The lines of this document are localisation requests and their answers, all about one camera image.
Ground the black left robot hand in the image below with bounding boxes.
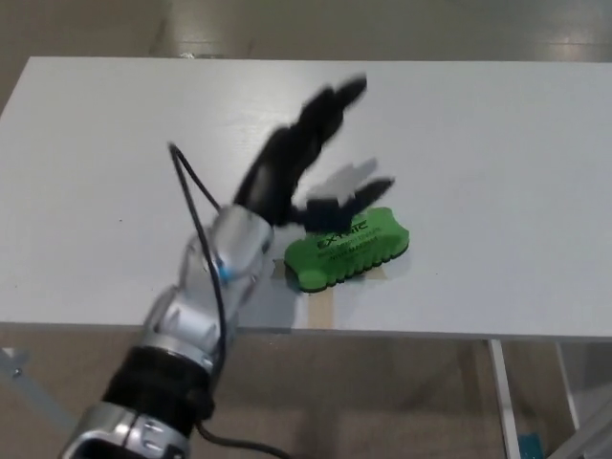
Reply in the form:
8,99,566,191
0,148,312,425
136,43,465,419
231,72,398,235

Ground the teal object on floor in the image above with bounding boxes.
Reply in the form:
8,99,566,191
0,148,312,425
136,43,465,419
517,431,544,459

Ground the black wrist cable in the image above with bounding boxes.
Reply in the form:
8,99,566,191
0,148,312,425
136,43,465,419
167,141,289,459

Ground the white table leg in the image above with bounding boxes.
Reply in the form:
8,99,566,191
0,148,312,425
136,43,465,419
554,339,582,432
488,339,520,459

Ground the green whiteboard eraser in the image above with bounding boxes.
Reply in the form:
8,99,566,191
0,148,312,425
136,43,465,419
283,205,414,295

